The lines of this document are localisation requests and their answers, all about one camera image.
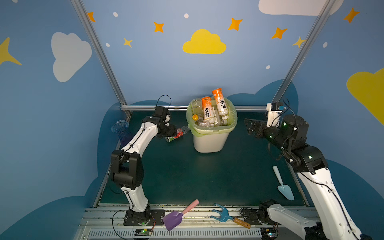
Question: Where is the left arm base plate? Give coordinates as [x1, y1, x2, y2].
[123, 209, 165, 226]

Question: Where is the light blue toy trowel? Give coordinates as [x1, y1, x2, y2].
[273, 166, 295, 201]

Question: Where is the orange label white bottle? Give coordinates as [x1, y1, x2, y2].
[212, 88, 229, 120]

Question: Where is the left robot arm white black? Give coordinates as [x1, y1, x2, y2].
[110, 114, 177, 220]

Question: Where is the circuit board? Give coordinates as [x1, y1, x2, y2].
[135, 229, 153, 237]
[261, 228, 279, 240]

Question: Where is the purple toy shovel pink handle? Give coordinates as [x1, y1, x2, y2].
[163, 199, 200, 231]

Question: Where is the right circuit board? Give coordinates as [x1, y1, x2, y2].
[261, 228, 279, 240]

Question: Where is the aluminium frame rear rail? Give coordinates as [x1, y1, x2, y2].
[120, 104, 279, 112]

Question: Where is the white trash bin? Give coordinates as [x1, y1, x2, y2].
[193, 133, 230, 153]

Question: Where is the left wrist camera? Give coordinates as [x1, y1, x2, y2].
[153, 106, 170, 121]

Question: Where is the red label clear bottle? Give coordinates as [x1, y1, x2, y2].
[166, 126, 190, 143]

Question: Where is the green bin liner bag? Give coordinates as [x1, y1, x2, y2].
[186, 98, 238, 137]

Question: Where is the purple plastic vase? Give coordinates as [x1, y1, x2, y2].
[111, 120, 132, 147]

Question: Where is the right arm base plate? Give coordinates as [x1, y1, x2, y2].
[240, 207, 279, 225]

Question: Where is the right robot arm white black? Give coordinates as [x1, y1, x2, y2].
[245, 115, 371, 240]

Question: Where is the blue garden fork wooden handle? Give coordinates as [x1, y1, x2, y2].
[210, 203, 251, 229]

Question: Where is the left circuit board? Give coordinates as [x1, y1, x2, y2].
[135, 229, 153, 237]

